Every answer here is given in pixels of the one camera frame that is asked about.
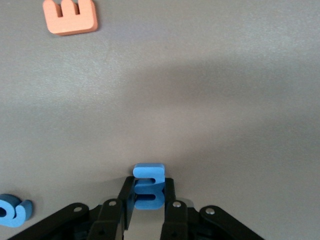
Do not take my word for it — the blue foam letter E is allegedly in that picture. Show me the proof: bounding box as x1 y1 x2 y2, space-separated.
132 163 166 210

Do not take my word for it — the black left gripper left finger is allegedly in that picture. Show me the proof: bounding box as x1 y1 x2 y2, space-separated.
8 176 137 240

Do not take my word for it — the orange foam letter E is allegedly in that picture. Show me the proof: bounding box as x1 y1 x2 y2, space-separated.
42 0 99 36

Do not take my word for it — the brown table cover mat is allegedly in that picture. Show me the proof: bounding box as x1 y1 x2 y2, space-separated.
0 0 320 240

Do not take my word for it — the blue foam letter a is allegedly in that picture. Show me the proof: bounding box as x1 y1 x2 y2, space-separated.
0 193 34 228

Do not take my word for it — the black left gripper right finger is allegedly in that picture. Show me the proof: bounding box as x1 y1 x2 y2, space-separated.
159 178 266 240

